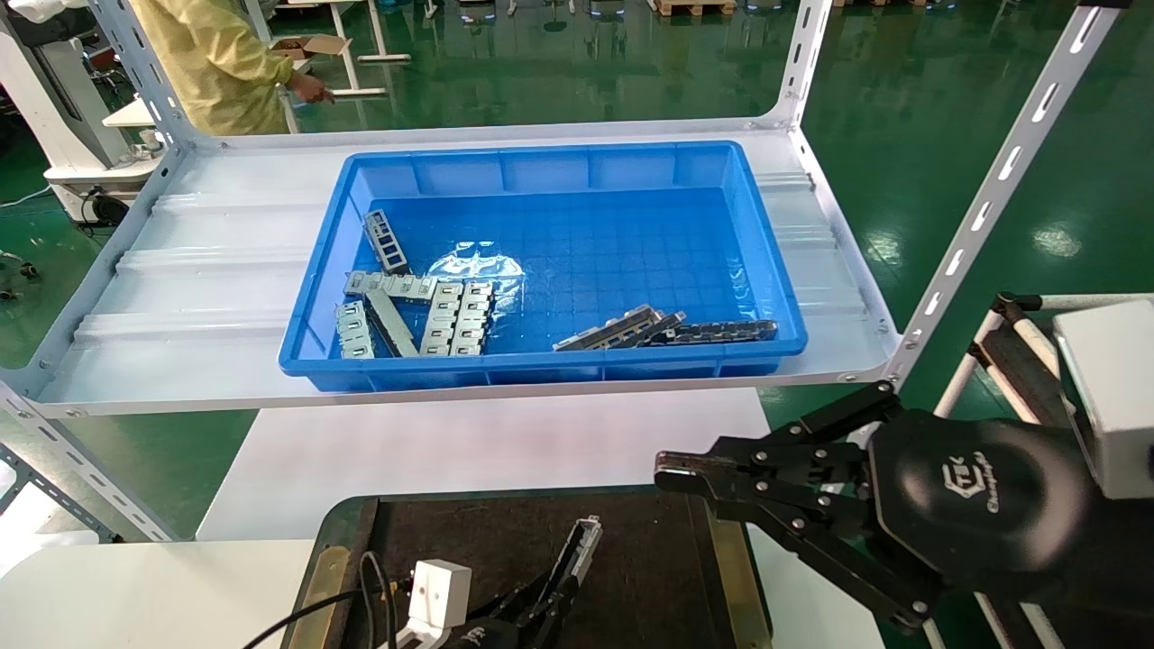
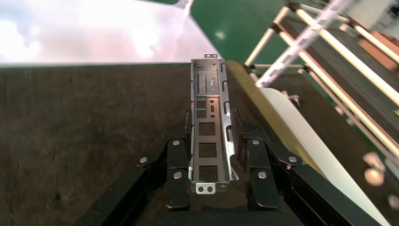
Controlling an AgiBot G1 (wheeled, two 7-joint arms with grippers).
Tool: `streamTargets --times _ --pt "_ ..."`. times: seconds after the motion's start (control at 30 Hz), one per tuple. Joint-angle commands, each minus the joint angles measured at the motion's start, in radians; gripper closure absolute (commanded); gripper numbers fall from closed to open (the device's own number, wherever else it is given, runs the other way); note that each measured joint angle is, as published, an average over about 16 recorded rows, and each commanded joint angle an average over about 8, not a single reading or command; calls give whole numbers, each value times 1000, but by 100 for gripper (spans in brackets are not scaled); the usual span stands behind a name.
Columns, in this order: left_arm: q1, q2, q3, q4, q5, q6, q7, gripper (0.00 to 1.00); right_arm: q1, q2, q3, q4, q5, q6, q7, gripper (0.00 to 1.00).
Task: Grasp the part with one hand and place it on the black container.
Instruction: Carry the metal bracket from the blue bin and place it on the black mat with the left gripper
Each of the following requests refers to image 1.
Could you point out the open cardboard box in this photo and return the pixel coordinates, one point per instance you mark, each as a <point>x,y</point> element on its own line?
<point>317,45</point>

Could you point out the person in yellow gown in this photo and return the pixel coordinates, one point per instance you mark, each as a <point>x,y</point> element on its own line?
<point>207,63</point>

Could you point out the white desk leg frame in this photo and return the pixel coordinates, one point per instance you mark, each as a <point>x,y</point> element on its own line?
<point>356,91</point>

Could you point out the white tube frame black pad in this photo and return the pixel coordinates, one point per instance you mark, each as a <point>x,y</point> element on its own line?
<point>1023,370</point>

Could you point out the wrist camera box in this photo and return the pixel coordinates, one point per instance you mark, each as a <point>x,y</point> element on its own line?
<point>1113,397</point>
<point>437,590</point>

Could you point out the grey slotted ladder bracket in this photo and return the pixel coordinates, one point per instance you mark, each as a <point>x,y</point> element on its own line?
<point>386,242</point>

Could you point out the white background desk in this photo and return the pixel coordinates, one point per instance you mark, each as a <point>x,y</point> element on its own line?
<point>126,113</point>

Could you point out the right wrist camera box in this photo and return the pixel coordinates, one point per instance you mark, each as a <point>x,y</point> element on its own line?
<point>1113,397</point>

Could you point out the silver metal bracket part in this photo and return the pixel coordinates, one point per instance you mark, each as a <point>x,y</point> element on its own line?
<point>584,541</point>

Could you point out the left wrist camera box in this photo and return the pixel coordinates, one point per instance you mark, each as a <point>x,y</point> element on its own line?
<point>437,590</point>

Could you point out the wooden pallet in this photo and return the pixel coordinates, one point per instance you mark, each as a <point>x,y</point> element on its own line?
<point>694,7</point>

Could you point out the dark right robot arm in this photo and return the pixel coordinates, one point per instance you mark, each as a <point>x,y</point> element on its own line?
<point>1127,559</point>

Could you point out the flat grey metal strip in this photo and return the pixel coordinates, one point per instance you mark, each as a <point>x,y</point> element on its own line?
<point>392,323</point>

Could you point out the black tray container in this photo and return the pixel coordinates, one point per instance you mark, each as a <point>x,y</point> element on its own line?
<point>469,541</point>

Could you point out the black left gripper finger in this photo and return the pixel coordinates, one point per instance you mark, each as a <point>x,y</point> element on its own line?
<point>525,606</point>
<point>554,622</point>

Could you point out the large blue plastic bin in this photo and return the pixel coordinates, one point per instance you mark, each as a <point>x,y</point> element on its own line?
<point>613,261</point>

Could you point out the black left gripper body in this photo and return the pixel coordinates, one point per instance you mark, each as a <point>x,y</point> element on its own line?
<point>480,638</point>

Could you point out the white metal shelf rack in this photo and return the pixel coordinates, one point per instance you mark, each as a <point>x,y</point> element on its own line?
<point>225,270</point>

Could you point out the long black metal bracket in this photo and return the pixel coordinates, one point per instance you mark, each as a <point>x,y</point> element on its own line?
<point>721,332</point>

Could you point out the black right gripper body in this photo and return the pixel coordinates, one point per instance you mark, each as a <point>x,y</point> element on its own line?
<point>983,505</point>

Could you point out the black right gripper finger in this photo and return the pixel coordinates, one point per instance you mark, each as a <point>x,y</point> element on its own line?
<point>838,559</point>
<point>775,464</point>

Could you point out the dark metal bracket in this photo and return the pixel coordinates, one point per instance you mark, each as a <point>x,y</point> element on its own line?
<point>669,322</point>

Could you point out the white robot column base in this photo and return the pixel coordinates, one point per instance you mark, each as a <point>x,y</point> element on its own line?
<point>54,99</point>

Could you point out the silver stamped metal bracket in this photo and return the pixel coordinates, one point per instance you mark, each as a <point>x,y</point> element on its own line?
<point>392,286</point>
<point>442,320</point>
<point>354,329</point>

